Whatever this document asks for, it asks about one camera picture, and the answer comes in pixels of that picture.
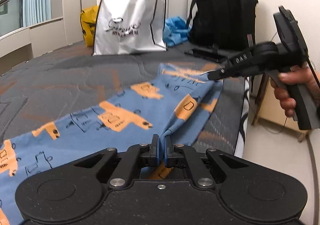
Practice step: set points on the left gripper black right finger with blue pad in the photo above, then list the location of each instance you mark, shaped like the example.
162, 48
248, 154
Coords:
173, 154

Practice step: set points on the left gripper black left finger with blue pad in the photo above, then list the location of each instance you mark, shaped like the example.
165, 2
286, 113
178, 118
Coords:
149, 154

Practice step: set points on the blue orange patterned pants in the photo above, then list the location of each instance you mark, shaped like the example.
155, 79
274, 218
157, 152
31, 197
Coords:
176, 104

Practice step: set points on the person's right hand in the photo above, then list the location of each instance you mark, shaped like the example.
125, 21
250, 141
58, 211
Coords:
296, 76

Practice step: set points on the wooden bedside table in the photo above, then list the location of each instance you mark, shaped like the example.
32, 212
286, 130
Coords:
267, 108

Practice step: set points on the black backpack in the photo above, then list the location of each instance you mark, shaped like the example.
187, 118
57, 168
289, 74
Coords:
223, 24

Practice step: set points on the black phone on bed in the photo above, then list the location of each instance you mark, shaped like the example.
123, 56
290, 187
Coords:
209, 55

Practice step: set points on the blue crumpled cloth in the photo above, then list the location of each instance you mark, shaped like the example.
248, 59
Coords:
175, 31

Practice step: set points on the grey orange quilted mattress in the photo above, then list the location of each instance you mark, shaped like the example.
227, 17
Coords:
70, 79

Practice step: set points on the white shopping bag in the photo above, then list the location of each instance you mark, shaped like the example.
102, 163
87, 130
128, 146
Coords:
129, 27

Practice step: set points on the yellow plastic bag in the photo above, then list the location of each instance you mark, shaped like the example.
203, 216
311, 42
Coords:
88, 19

